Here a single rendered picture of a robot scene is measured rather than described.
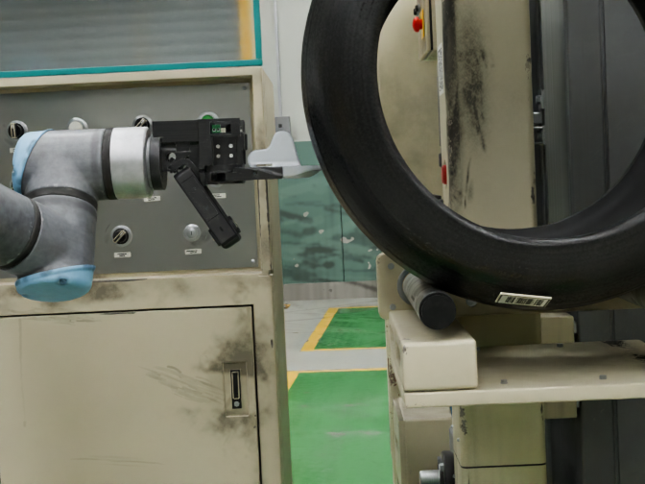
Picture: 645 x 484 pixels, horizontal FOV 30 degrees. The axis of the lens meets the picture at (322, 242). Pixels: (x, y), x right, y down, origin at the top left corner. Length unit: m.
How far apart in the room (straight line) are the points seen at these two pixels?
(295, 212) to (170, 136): 9.12
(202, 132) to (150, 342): 0.77
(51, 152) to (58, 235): 0.12
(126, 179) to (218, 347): 0.73
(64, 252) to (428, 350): 0.45
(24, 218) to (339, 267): 9.26
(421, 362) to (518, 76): 0.55
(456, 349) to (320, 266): 9.21
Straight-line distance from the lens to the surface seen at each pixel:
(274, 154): 1.50
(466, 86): 1.80
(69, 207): 1.48
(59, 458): 2.26
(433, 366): 1.44
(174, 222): 2.22
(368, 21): 1.41
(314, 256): 10.63
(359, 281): 10.59
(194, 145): 1.52
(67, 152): 1.51
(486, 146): 1.80
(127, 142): 1.50
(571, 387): 1.46
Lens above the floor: 1.06
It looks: 3 degrees down
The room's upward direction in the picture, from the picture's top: 3 degrees counter-clockwise
